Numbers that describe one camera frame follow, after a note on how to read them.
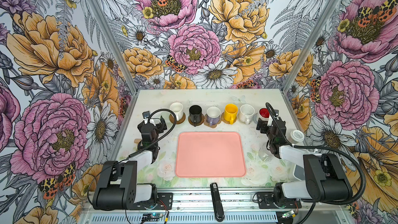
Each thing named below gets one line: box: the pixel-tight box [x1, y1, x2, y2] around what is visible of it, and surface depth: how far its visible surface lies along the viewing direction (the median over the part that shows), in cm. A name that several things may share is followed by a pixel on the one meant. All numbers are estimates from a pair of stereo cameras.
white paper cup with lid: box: [290, 129, 305, 145], surface depth 91 cm
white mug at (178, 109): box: [169, 102, 184, 121], surface depth 100 cm
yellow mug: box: [223, 103, 239, 125], surface depth 99 cm
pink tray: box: [175, 131, 247, 178], surface depth 93 cm
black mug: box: [189, 104, 203, 127], surface depth 99 cm
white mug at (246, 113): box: [238, 104, 255, 125], surface depth 101 cm
